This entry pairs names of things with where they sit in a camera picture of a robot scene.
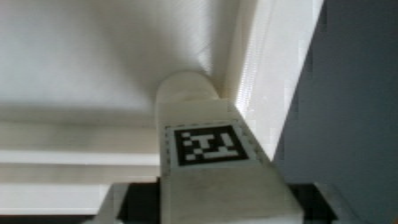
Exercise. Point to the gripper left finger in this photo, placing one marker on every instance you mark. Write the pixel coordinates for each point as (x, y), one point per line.
(132, 204)

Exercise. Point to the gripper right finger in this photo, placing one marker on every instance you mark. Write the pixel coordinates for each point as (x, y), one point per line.
(324, 204)

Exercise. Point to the white table leg with tag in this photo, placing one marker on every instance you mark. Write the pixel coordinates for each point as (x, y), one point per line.
(221, 185)

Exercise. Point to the white square tabletop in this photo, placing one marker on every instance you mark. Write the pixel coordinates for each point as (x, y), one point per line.
(89, 50)

